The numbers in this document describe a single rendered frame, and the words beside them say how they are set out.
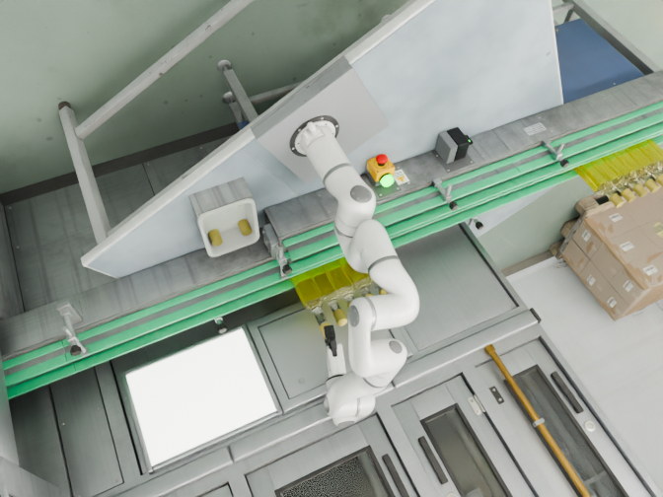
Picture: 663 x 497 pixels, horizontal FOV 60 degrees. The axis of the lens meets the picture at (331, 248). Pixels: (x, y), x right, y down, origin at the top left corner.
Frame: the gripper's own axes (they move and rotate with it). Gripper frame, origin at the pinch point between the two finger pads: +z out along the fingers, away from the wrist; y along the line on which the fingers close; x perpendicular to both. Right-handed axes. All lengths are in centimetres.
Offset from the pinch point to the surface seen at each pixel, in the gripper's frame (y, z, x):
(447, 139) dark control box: 24, 54, -50
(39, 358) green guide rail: 4, 5, 87
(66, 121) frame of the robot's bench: 17, 90, 80
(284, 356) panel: -12.5, 0.3, 14.7
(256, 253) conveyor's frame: 6.1, 29.9, 19.4
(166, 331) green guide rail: -3, 11, 51
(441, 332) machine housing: -15.6, 1.1, -40.3
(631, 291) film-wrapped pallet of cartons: -248, 108, -283
